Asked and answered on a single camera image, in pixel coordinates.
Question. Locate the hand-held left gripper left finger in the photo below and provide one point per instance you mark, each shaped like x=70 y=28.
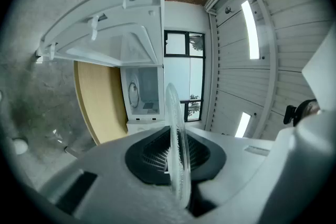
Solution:
x=110 y=165

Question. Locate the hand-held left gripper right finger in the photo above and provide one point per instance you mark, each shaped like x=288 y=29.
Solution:
x=236 y=152

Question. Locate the short ceiling light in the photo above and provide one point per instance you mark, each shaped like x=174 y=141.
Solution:
x=242 y=124

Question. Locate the white microwave oven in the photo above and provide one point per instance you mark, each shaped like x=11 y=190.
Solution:
x=143 y=115

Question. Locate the wooden table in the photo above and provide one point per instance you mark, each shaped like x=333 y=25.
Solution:
x=102 y=97

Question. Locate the black framed window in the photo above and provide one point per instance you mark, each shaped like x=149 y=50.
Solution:
x=187 y=44

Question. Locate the long ceiling light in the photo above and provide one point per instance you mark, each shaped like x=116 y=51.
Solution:
x=250 y=31

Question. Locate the white microwave door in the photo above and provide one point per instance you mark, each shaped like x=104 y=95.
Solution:
x=110 y=23

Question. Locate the black head-worn camera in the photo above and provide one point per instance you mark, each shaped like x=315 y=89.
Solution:
x=290 y=114

